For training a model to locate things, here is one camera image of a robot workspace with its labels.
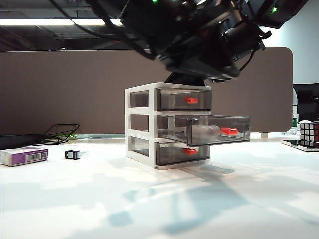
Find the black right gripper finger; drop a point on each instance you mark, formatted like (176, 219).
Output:
(184, 79)

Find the black smartphone white case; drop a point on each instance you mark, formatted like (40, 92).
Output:
(291, 143)

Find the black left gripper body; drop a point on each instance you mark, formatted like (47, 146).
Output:
(197, 32)

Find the white three-drawer organizer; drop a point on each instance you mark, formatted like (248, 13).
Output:
(152, 112)

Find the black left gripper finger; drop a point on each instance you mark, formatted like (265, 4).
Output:
(221, 80)
(207, 63)

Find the Rubik's cube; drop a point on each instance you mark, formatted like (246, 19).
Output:
(310, 133)

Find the small black clip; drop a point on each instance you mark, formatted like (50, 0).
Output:
(71, 155)

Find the white earphone case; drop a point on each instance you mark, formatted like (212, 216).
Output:
(205, 132)

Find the long ceiling light strip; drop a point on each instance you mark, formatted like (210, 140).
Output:
(49, 22)

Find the purple white tissue pack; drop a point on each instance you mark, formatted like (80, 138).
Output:
(22, 156)

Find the flat black bag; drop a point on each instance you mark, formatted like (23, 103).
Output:
(17, 140)

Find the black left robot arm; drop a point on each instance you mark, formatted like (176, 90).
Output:
(154, 20)

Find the white partition foot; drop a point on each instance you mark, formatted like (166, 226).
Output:
(264, 135)

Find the brown desk partition panel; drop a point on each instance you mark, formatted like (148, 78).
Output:
(74, 87)

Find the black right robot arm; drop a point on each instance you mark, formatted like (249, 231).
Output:
(249, 39)

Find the black computer monitor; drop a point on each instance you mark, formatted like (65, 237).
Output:
(307, 102)

